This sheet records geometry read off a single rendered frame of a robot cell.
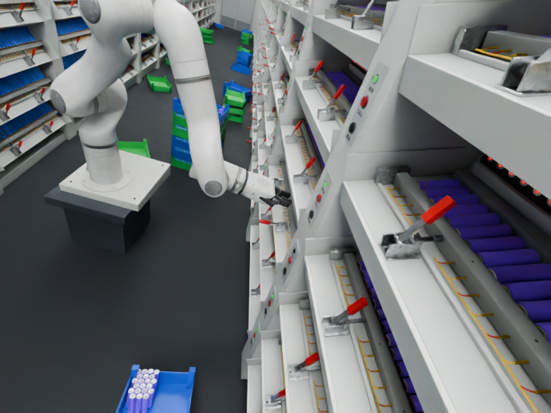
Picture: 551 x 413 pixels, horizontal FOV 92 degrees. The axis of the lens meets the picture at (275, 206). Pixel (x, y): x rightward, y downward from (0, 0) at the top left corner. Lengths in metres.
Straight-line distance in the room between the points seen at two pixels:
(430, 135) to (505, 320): 0.27
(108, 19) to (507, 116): 0.76
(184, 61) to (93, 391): 1.03
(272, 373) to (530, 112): 0.77
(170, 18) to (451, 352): 0.75
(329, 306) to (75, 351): 0.96
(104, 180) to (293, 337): 0.97
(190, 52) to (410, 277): 0.64
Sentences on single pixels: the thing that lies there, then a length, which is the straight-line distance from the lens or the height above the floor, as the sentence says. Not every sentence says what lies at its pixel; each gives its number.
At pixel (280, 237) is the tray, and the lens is 0.87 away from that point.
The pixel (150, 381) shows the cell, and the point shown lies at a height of 0.08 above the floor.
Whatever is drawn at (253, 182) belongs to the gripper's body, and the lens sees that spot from 0.84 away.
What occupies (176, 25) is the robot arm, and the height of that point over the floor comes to 1.00.
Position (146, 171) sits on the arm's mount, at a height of 0.33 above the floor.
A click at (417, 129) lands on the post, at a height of 1.02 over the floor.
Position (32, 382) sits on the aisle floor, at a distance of 1.25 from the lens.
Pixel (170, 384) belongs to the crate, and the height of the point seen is 0.01.
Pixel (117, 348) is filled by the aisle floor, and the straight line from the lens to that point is 1.22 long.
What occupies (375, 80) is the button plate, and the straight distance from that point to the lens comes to 0.46.
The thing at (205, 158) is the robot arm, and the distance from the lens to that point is 0.72.
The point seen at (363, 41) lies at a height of 1.09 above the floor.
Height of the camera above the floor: 1.11
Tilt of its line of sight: 37 degrees down
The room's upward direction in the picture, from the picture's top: 19 degrees clockwise
